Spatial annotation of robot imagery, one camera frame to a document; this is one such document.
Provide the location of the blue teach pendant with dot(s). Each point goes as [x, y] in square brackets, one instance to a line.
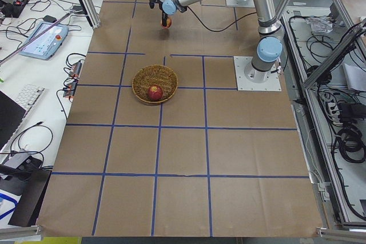
[45, 46]

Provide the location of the white keyboard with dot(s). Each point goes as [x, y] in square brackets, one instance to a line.
[28, 97]

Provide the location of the woven wicker basket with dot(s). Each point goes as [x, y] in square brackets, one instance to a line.
[155, 84]

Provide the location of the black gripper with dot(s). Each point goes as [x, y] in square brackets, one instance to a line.
[163, 16]

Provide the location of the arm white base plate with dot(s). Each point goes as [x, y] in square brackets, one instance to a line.
[236, 3]
[249, 79]

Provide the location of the red yellow apple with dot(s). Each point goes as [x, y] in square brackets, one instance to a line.
[166, 23]

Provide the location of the dark red apple in basket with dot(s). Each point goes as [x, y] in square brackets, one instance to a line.
[155, 93]

